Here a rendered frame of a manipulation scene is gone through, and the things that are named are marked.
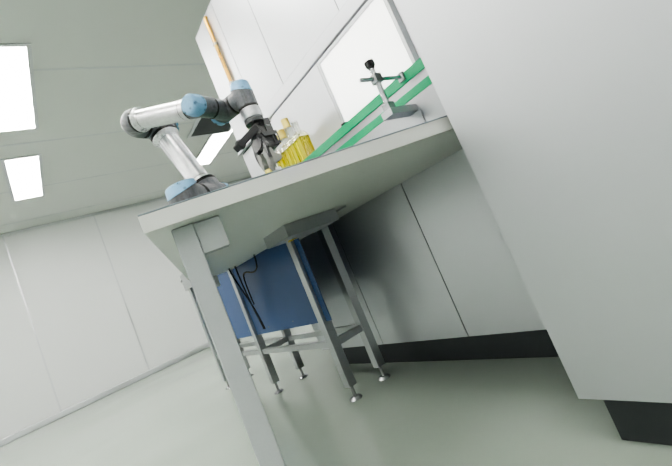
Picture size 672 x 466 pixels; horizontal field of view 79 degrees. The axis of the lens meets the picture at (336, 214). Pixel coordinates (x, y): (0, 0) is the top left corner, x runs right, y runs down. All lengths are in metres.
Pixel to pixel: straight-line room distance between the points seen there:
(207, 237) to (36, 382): 6.59
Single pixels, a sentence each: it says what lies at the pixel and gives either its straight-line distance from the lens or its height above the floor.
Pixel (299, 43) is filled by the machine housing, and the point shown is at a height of 1.47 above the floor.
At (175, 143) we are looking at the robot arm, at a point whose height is 1.23.
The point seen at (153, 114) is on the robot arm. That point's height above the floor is 1.28.
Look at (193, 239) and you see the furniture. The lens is 0.80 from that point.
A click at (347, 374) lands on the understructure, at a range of 1.76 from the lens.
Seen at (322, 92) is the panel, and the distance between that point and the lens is 1.79.
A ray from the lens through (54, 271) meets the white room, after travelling 7.46.
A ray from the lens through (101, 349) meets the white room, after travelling 7.33.
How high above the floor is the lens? 0.55
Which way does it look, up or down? 6 degrees up
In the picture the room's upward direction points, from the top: 23 degrees counter-clockwise
